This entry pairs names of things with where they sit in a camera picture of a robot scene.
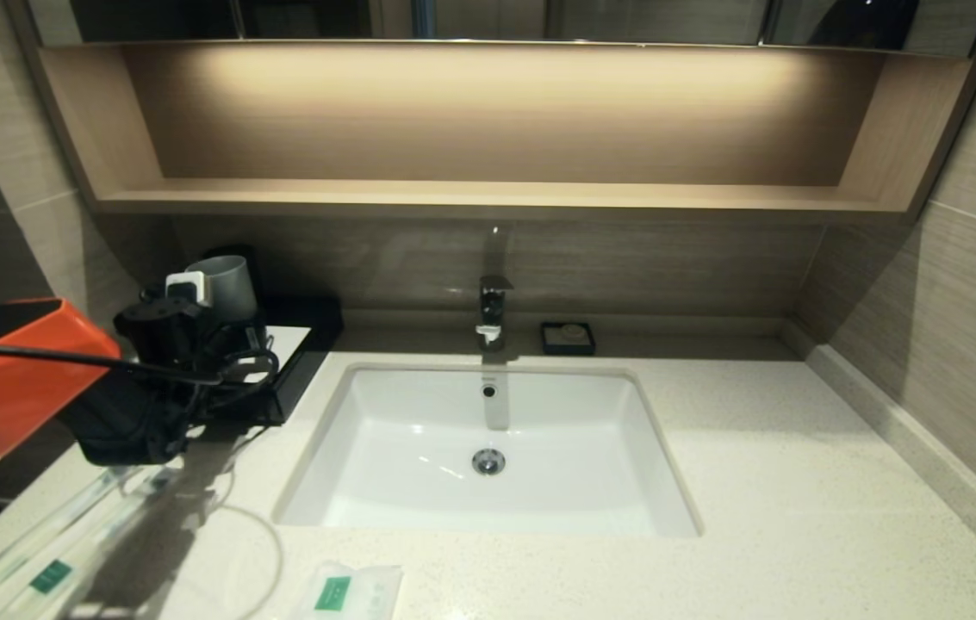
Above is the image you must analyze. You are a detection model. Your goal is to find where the small sachet green label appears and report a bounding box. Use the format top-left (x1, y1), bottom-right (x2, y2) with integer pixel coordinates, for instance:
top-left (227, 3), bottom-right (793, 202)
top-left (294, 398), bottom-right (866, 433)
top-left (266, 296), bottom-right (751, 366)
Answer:
top-left (288, 560), bottom-right (405, 620)

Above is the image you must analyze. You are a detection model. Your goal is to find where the wooden wall shelf niche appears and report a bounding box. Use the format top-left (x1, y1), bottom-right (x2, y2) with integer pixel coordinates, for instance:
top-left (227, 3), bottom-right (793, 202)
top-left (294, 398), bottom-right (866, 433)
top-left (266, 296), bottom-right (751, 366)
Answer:
top-left (9, 40), bottom-right (976, 226)

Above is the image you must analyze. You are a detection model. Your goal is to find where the wrapped toothbrush plain packet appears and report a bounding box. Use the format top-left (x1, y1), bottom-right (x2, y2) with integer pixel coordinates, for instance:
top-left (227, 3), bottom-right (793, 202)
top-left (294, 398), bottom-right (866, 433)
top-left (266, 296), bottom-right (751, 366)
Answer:
top-left (0, 469), bottom-right (134, 597)

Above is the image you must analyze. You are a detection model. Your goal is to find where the mirror cabinet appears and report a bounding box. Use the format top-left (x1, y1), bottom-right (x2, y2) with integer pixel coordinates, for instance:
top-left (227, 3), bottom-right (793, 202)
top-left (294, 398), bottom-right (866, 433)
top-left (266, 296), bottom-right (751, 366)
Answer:
top-left (27, 0), bottom-right (976, 59)

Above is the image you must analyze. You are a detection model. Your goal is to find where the black amenity tray box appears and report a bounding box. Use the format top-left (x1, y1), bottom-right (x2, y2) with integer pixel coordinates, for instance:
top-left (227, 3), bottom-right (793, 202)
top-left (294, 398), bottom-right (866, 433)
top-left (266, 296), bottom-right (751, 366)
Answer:
top-left (195, 297), bottom-right (346, 427)

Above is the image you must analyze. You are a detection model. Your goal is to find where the chrome faucet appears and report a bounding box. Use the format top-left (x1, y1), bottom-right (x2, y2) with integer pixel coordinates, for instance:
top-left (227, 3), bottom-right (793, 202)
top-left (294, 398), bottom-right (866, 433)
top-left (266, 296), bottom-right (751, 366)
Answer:
top-left (476, 276), bottom-right (515, 354)

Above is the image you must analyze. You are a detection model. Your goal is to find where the white ceramic sink basin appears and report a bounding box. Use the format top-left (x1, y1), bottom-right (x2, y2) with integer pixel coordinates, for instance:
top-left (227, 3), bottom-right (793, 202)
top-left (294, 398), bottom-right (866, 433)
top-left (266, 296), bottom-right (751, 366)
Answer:
top-left (274, 363), bottom-right (702, 538)

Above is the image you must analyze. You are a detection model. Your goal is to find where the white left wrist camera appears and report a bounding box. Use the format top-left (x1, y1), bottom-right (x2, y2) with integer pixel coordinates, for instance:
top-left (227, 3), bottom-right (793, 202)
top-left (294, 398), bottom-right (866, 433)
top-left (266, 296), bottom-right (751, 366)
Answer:
top-left (165, 270), bottom-right (212, 307)

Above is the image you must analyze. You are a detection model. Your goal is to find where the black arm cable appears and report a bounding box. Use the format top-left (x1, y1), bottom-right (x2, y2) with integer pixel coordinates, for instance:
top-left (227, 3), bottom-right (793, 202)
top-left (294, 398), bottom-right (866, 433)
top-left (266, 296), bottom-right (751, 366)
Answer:
top-left (0, 343), bottom-right (280, 414)

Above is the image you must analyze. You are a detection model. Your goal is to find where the white rectangular board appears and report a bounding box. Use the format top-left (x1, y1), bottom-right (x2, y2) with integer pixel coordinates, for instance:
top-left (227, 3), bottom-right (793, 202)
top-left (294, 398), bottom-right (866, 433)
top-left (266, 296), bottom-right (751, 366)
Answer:
top-left (251, 325), bottom-right (313, 385)

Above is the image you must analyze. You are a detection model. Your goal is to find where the grey plastic cup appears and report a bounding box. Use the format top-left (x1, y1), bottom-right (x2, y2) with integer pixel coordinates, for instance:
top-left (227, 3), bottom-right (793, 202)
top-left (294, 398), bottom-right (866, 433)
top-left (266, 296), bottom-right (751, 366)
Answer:
top-left (186, 255), bottom-right (259, 325)

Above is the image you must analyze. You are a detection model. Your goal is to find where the wrapped toothbrush green label packet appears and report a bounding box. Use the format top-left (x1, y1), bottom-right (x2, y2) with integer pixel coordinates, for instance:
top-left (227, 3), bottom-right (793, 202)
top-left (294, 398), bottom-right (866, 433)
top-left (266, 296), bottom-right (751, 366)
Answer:
top-left (0, 469), bottom-right (185, 620)

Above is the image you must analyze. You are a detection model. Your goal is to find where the black soap dish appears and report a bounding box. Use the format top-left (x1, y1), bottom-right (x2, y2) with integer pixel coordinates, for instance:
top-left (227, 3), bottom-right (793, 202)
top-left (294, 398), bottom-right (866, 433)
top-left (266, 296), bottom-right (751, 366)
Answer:
top-left (539, 322), bottom-right (597, 357)

